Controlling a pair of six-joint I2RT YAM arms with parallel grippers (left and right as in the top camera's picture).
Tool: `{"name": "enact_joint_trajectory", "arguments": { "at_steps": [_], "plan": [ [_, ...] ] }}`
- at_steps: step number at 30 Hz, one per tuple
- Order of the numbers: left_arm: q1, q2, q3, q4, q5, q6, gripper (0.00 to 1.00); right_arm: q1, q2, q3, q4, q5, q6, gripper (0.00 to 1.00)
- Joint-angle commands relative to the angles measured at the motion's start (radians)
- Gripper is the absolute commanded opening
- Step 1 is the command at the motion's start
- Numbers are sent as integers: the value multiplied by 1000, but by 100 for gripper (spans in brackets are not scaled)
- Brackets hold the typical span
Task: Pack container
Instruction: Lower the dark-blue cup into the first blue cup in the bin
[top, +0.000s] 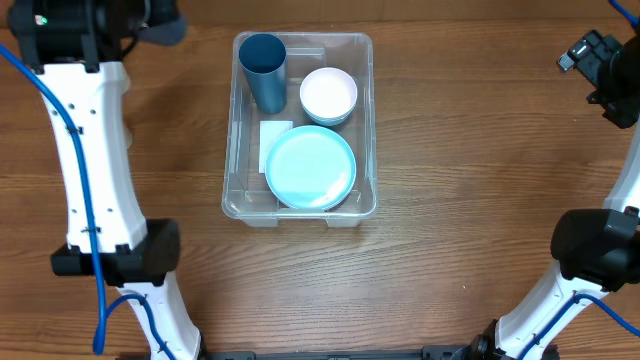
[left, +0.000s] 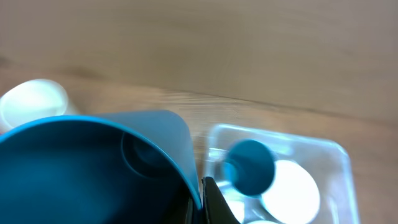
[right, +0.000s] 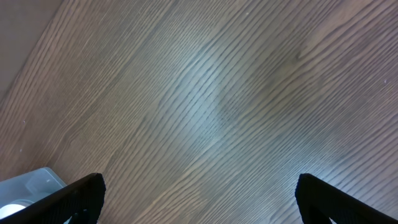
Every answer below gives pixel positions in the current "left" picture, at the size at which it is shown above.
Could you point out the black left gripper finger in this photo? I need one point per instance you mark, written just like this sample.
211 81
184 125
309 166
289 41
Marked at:
215 208

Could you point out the dark blue cup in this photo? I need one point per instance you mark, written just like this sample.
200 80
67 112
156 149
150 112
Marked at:
130 167
250 166

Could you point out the pink plastic bowl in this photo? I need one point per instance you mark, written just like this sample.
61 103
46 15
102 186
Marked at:
293 196

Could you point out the light blue plastic plate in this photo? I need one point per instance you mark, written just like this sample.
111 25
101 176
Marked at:
262 222

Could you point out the white paper card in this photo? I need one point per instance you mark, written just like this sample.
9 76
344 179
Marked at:
238 209

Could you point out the clear plastic storage bin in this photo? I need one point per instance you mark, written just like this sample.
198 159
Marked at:
325 160

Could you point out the cream cup far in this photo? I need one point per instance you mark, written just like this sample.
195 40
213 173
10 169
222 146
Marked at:
32 100

